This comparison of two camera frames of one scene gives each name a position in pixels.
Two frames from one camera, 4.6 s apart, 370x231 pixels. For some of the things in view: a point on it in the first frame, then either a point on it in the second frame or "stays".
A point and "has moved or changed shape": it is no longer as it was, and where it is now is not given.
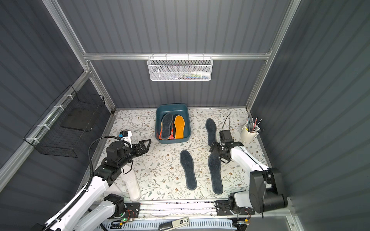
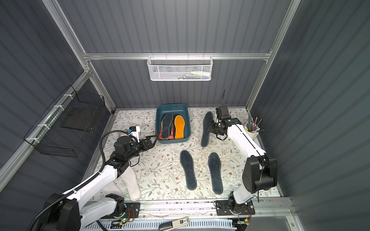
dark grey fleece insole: x=166 y=121 stays
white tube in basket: x=205 y=73 stays
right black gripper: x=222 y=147 -> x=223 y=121
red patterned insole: x=172 y=137 stays
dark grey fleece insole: x=211 y=126 has moved or changed shape
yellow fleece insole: x=179 y=125 stays
